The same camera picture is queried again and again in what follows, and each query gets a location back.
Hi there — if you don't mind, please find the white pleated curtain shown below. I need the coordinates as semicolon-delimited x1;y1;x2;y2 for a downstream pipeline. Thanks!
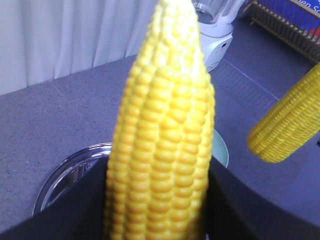
0;0;156;94

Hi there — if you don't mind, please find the wooden dish rack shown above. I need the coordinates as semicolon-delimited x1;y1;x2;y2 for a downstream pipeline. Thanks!
250;0;320;63

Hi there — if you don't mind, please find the green electric cooking pot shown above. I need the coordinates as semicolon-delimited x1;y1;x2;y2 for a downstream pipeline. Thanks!
31;142;112;216

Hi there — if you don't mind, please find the white soy milk blender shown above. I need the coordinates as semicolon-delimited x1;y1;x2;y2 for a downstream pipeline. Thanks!
192;0;245;72

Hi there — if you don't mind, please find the green round plate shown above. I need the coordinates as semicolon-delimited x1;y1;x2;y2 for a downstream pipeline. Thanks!
211;129;229;168

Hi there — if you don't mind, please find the bright yellow corn cob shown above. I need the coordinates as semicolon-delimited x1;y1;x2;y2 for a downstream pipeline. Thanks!
103;0;215;240

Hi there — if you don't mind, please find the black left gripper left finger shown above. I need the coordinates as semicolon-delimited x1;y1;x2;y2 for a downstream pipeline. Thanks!
0;157;108;240

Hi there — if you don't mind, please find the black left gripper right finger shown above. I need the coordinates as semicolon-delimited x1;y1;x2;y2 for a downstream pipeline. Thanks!
206;158;320;240

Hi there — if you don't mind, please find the yellow corn cob white tip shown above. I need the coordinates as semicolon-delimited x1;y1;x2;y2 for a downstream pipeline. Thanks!
247;64;320;163

